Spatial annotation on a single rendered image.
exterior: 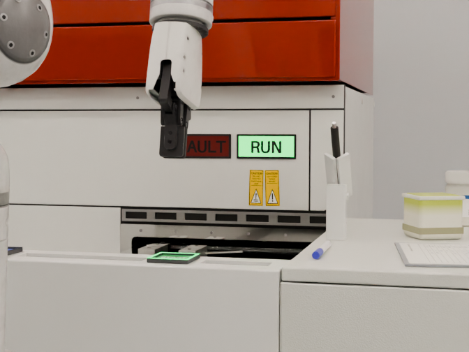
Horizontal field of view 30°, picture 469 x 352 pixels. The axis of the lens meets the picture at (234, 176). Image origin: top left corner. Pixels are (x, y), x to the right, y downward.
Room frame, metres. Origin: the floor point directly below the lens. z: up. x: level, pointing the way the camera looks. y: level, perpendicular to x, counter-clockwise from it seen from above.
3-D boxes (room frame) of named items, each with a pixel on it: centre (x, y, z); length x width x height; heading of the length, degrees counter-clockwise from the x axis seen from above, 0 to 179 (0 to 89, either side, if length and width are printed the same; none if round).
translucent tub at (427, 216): (1.36, -0.31, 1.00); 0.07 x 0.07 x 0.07; 10
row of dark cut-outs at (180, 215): (1.73, 0.02, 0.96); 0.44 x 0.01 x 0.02; 76
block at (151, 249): (1.68, 0.16, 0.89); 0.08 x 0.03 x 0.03; 166
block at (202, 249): (1.66, 0.08, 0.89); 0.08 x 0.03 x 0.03; 166
